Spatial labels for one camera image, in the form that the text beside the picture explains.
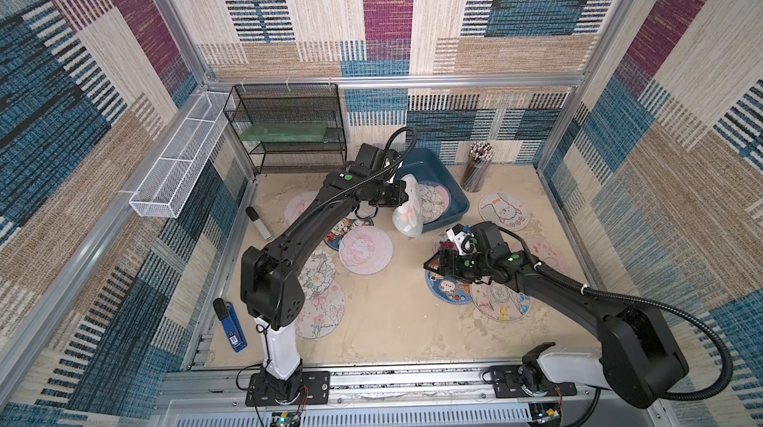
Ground red floral coaster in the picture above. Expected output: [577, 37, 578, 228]
[433, 229, 456, 253]

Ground white dog coaster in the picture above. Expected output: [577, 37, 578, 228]
[478, 192, 532, 231]

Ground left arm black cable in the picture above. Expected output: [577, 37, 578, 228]
[342, 126, 418, 222]

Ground white daisy coaster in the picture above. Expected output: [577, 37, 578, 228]
[298, 248, 336, 299]

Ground pink rabbit coaster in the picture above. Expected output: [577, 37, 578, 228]
[527, 237, 565, 273]

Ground pink blossom coaster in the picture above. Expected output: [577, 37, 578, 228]
[296, 282, 346, 340]

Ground blue handheld device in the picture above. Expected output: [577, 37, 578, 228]
[213, 298, 248, 353]

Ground green bunny coaster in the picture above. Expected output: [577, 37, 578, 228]
[393, 174, 424, 238]

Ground green board on shelf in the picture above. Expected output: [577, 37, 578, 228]
[240, 122, 328, 143]

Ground black wire shelf rack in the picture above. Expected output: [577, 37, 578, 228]
[224, 83, 348, 174]

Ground green flower outline coaster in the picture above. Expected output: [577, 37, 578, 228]
[418, 182, 451, 224]

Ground dark blue cartoon coaster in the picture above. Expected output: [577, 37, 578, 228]
[324, 217, 374, 251]

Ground blue character coaster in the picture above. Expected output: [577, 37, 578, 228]
[424, 271, 473, 306]

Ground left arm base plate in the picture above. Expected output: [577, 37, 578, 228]
[246, 369, 331, 407]

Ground teal plastic storage box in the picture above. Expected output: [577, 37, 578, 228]
[395, 148, 470, 233]

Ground cup of colored pencils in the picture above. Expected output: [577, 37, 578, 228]
[461, 142, 495, 192]

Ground pink kitty coaster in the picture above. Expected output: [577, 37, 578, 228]
[284, 192, 317, 225]

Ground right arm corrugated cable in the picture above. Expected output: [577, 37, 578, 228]
[505, 235, 734, 402]

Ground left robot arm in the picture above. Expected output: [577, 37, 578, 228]
[240, 141, 415, 400]

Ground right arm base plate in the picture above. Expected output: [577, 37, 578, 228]
[482, 365, 577, 399]

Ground white marker black cap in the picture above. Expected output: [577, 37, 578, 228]
[246, 206, 273, 242]

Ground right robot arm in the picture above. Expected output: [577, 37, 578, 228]
[423, 222, 689, 408]

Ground cream cartoon coaster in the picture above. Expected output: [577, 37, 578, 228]
[471, 283, 532, 323]

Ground white wire mesh basket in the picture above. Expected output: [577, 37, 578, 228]
[129, 92, 227, 218]

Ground pink unicorn coaster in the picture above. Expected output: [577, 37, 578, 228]
[339, 226, 393, 276]

